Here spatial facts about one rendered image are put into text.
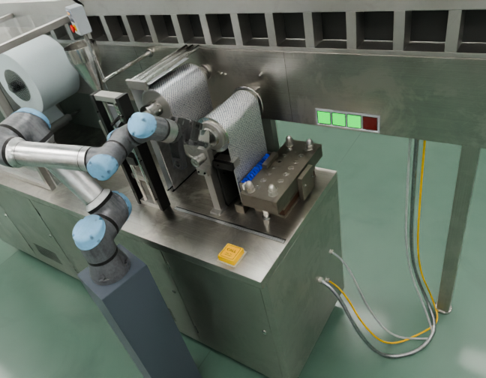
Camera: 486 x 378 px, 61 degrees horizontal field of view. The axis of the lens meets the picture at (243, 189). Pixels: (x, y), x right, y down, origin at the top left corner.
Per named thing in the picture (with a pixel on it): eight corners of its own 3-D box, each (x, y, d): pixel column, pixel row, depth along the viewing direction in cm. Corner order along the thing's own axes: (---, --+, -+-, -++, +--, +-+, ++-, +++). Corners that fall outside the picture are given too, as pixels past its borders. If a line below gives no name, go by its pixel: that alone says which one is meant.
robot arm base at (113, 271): (104, 292, 150) (93, 274, 144) (85, 273, 159) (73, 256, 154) (138, 265, 157) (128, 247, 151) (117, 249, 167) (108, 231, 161)
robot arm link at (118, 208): (104, 242, 159) (-16, 135, 136) (122, 216, 170) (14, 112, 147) (124, 234, 152) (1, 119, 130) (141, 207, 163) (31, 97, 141)
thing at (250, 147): (237, 186, 164) (227, 147, 153) (266, 154, 179) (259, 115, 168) (238, 186, 164) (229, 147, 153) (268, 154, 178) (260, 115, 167)
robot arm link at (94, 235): (78, 263, 150) (61, 236, 142) (97, 236, 160) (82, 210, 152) (106, 265, 146) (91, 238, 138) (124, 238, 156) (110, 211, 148)
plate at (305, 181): (299, 199, 168) (296, 178, 161) (310, 185, 174) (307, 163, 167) (305, 201, 167) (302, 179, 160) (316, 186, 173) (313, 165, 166)
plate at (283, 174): (242, 205, 163) (239, 193, 159) (289, 149, 187) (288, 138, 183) (278, 214, 154) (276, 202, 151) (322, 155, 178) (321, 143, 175)
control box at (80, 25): (71, 34, 163) (60, 8, 157) (87, 28, 166) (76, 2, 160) (76, 37, 158) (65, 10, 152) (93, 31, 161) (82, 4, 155)
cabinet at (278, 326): (7, 250, 327) (-62, 160, 275) (71, 199, 366) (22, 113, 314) (293, 400, 196) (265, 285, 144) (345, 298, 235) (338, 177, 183)
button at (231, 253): (218, 260, 152) (217, 256, 150) (229, 247, 156) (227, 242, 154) (234, 265, 148) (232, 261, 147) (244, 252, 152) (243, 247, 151)
